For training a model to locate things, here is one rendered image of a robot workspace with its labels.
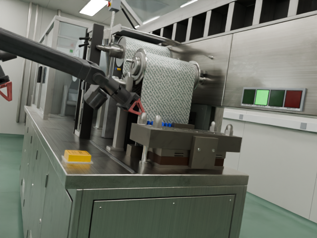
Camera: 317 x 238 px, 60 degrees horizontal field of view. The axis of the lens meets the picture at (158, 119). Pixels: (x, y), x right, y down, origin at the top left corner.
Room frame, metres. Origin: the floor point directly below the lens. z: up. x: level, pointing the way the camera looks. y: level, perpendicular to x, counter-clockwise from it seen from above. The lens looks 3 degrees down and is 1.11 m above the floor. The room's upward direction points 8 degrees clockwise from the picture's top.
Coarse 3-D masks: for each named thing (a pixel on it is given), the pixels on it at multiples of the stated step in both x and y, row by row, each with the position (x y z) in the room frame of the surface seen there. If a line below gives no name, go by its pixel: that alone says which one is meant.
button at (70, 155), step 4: (68, 152) 0.85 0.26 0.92; (72, 152) 0.86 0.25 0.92; (76, 152) 0.87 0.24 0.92; (80, 152) 0.88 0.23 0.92; (84, 152) 0.89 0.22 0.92; (64, 156) 0.88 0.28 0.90; (68, 156) 0.82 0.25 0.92; (72, 156) 0.83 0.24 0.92; (76, 156) 0.83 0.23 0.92; (80, 156) 0.84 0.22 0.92; (84, 156) 0.85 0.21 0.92; (88, 156) 0.85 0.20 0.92; (68, 160) 0.82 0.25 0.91; (72, 160) 0.83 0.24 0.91; (76, 160) 0.84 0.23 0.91; (80, 160) 0.84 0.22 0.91; (84, 160) 0.85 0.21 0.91; (88, 160) 0.85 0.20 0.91
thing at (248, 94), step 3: (246, 90) 1.03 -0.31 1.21; (249, 90) 1.01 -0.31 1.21; (252, 90) 1.00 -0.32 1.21; (246, 93) 1.02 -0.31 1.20; (249, 93) 1.01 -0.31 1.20; (252, 93) 1.00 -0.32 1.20; (243, 96) 1.03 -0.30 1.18; (246, 96) 1.02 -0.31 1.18; (249, 96) 1.01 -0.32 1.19; (252, 96) 1.00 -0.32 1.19; (243, 99) 1.03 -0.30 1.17; (246, 99) 1.02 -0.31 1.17; (249, 99) 1.01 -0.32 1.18; (252, 99) 0.99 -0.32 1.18; (243, 102) 1.03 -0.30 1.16; (246, 102) 1.02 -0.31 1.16; (249, 102) 1.01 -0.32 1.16; (252, 102) 0.99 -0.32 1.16
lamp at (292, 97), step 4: (288, 92) 0.87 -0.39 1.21; (292, 92) 0.86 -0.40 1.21; (296, 92) 0.85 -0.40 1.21; (300, 92) 0.83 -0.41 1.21; (288, 96) 0.87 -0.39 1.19; (292, 96) 0.86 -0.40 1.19; (296, 96) 0.85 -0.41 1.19; (300, 96) 0.83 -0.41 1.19; (288, 100) 0.87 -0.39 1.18; (292, 100) 0.85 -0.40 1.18; (296, 100) 0.84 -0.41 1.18; (288, 104) 0.87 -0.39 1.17; (292, 104) 0.85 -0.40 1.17; (296, 104) 0.84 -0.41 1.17
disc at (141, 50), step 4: (140, 48) 1.12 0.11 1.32; (136, 52) 1.15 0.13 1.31; (144, 52) 1.08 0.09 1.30; (144, 56) 1.07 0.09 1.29; (144, 60) 1.07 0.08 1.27; (144, 64) 1.06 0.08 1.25; (144, 68) 1.06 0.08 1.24; (144, 72) 1.06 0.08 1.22; (140, 76) 1.08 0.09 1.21; (136, 80) 1.11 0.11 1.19; (140, 80) 1.08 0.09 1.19; (136, 84) 1.11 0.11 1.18
